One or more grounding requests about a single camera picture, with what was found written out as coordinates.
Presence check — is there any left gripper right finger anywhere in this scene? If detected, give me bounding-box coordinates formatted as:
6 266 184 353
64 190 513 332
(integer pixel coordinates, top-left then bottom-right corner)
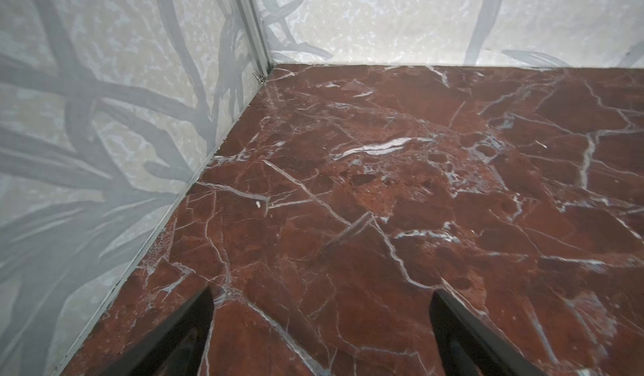
429 290 543 376

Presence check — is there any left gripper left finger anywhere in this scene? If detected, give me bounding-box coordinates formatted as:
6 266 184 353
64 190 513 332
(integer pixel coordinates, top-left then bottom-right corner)
102 287 214 375

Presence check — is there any aluminium cage frame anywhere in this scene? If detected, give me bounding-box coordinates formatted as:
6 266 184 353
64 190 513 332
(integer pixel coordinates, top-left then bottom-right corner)
234 0 274 84

